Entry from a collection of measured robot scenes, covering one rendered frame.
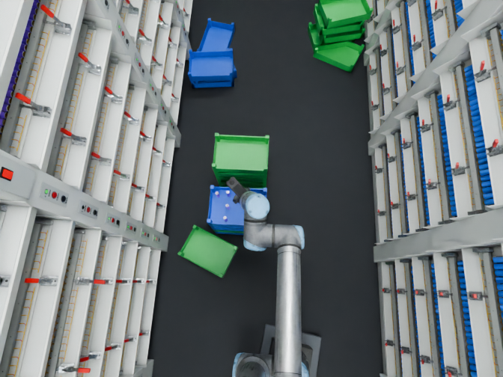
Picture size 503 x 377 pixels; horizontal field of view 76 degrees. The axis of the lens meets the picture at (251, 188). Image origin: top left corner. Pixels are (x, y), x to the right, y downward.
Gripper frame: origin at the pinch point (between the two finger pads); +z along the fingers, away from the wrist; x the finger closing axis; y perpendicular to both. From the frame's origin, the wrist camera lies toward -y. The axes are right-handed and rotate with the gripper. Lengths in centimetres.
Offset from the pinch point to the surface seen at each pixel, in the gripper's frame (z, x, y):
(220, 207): 19.2, -11.3, 2.6
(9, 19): -69, -15, -78
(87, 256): -34, -56, -27
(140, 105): 7, -5, -61
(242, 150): 28.1, 20.1, -10.8
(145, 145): 19, -17, -47
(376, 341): 4, 1, 119
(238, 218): 14.9, -8.4, 12.9
